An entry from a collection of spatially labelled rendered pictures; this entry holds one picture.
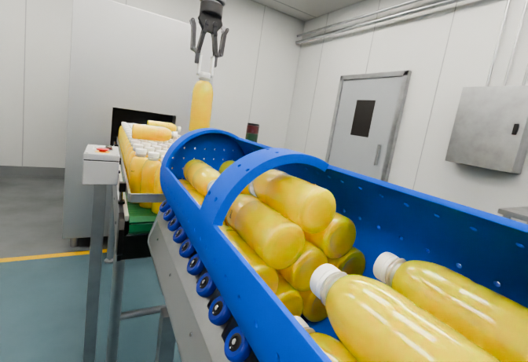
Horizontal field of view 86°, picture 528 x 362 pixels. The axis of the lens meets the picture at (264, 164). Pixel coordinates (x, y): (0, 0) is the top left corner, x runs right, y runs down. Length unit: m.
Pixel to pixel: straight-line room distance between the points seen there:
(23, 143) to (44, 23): 1.66
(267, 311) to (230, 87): 5.29
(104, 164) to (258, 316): 0.82
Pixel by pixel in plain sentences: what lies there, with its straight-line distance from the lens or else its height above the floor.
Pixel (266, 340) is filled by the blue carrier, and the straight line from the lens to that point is 0.31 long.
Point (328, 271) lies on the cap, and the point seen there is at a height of 1.13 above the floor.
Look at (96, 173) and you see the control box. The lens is 1.04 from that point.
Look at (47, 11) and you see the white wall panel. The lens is 5.20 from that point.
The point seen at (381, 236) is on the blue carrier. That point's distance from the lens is 0.53.
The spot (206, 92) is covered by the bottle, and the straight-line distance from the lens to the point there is 1.01.
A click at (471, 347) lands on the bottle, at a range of 0.28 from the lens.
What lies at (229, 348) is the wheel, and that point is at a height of 0.96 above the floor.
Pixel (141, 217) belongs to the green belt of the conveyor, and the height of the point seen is 0.90.
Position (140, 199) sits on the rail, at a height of 0.96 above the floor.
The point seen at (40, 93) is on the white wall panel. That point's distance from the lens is 5.11.
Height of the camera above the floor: 1.28
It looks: 8 degrees down
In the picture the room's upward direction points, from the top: 9 degrees clockwise
